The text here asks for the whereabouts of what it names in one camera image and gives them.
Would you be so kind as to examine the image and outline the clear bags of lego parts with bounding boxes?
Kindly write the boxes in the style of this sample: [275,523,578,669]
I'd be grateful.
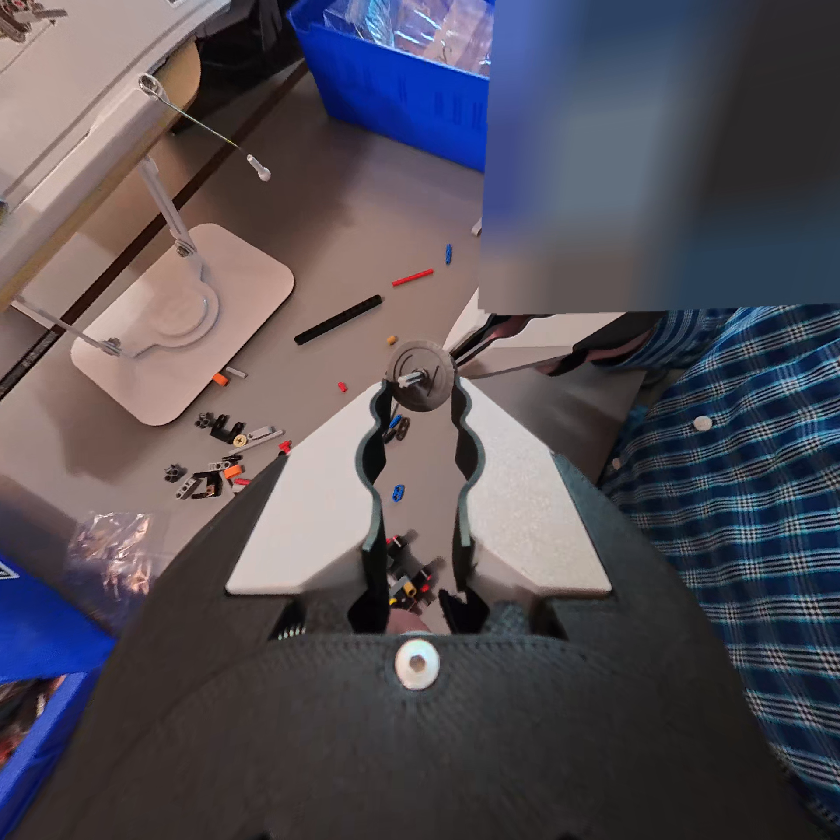
[325,0,493,76]
[0,679,67,765]

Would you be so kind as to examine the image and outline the pile of mixed lego pieces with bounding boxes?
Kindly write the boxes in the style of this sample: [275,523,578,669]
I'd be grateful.
[164,410,293,503]

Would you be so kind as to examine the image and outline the person's right hand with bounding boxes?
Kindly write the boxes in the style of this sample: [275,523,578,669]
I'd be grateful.
[592,336,658,370]

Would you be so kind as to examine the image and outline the long black lego beam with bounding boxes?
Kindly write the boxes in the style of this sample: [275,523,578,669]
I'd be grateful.
[293,295,383,346]

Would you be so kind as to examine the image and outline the white book stand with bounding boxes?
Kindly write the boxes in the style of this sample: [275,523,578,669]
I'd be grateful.
[0,0,295,426]

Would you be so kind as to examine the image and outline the lego gear axle subassembly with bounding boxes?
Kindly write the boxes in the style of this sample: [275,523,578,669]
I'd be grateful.
[385,340,455,413]

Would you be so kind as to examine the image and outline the person's right forearm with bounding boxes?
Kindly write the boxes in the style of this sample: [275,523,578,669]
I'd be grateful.
[630,305,840,408]

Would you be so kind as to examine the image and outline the clear plastic bag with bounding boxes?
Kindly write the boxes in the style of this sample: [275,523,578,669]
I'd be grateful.
[66,512,173,634]

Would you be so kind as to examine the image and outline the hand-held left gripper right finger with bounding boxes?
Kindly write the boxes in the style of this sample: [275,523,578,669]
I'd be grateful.
[451,378,613,600]

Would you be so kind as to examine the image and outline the blue plastic bin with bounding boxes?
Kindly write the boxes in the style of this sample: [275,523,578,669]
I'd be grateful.
[287,0,492,173]

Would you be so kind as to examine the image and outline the blue bin with square tag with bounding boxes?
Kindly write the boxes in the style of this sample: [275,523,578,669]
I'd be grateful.
[0,554,120,805]

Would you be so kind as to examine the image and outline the black lego set box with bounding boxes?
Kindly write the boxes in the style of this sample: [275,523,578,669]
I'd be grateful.
[172,0,309,135]

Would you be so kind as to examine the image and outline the blue plaid shirt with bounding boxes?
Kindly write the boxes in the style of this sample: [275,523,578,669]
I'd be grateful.
[597,367,840,834]

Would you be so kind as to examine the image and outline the lego instruction booklet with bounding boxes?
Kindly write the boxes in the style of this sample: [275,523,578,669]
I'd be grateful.
[0,0,232,198]

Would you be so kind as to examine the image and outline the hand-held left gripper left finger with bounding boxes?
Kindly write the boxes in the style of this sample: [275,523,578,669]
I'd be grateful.
[225,378,388,599]

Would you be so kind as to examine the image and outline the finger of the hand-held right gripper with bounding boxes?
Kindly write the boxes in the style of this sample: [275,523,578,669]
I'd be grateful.
[458,340,560,382]
[444,289,521,360]

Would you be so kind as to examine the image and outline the lego car chassis assembly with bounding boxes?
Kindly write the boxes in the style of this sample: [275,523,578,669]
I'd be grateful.
[386,530,448,606]

